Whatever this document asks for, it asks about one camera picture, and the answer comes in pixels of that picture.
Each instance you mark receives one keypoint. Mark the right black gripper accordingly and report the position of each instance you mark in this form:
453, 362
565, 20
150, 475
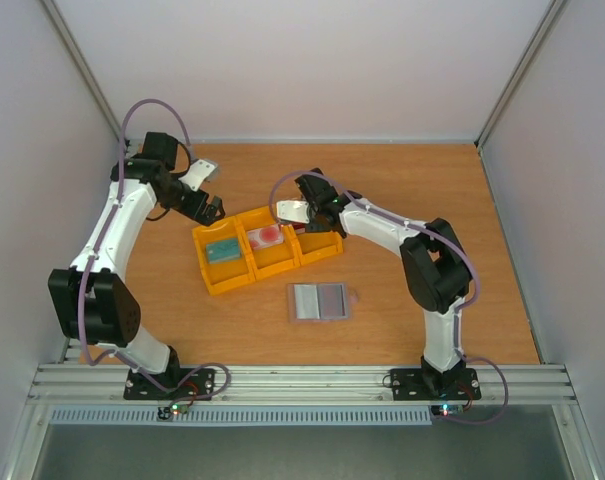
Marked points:
315, 223

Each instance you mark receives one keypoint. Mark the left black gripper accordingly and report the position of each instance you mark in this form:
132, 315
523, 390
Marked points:
193, 212

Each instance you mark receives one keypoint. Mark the pink leather card holder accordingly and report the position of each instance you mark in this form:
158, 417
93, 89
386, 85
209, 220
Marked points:
320, 302

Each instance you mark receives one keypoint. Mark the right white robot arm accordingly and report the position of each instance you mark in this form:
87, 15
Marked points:
437, 270

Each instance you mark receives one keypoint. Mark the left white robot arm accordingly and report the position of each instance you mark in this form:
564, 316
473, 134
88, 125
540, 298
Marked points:
90, 297

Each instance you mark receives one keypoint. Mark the teal VIP card stack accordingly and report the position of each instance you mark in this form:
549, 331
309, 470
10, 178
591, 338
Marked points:
223, 251

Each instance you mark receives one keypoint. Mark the pink circle card stack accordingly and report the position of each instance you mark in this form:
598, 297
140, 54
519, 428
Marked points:
265, 237

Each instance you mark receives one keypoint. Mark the yellow three-compartment bin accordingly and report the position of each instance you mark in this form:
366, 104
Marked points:
248, 247

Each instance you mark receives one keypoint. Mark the left small circuit board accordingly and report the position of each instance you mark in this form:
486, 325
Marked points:
172, 411

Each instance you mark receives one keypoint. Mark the small circuit board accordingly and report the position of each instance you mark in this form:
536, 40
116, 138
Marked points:
447, 410
172, 411

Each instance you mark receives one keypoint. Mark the right small circuit board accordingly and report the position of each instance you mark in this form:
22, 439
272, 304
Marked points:
447, 410

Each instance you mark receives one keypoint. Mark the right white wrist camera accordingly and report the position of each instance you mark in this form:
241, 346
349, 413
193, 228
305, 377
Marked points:
293, 211

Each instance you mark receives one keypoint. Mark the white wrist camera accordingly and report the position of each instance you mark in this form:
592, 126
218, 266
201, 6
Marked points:
293, 211
200, 172

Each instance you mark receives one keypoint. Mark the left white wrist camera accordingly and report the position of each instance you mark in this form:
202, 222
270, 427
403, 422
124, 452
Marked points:
200, 172

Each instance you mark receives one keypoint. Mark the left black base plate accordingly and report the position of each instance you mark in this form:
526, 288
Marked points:
164, 388

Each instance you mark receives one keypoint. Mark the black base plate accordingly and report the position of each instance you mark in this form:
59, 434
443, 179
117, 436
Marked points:
164, 388
413, 384

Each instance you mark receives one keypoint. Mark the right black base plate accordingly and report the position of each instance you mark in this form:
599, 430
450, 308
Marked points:
413, 384

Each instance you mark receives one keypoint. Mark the grey slotted cable duct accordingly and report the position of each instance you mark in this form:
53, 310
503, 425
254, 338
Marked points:
242, 416

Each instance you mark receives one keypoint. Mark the aluminium front rail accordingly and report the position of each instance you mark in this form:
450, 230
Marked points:
60, 384

